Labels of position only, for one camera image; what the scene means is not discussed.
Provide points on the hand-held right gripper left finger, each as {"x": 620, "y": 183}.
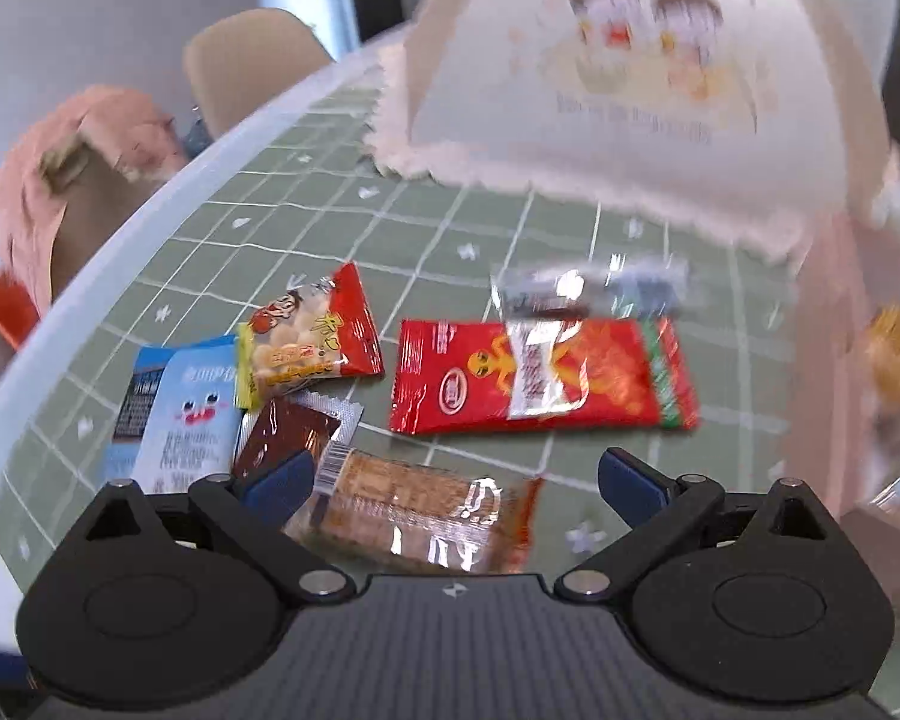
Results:
{"x": 274, "y": 484}

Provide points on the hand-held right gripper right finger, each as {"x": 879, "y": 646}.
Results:
{"x": 634, "y": 487}

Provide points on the blue cartoon snack packet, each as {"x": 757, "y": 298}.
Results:
{"x": 187, "y": 420}

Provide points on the clear orange cracker packet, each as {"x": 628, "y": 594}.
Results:
{"x": 405, "y": 502}

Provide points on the pink cardboard box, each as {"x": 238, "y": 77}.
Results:
{"x": 832, "y": 360}

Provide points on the dark red foil snack packet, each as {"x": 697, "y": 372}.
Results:
{"x": 292, "y": 427}

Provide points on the red yellow peanut snack packet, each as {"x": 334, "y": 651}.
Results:
{"x": 307, "y": 345}

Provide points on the small clear red snack packet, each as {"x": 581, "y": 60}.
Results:
{"x": 544, "y": 375}

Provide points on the clear silver snack packet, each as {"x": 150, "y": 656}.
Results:
{"x": 592, "y": 292}

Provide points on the large red snack packet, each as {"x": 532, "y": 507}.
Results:
{"x": 450, "y": 375}

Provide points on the green grid tablecloth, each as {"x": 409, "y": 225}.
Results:
{"x": 457, "y": 240}

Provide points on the white pink mesh food cover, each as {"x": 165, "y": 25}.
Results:
{"x": 570, "y": 112}

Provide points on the pink fluffy chair cover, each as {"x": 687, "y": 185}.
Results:
{"x": 112, "y": 116}

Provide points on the beige chair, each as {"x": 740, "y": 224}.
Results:
{"x": 247, "y": 60}

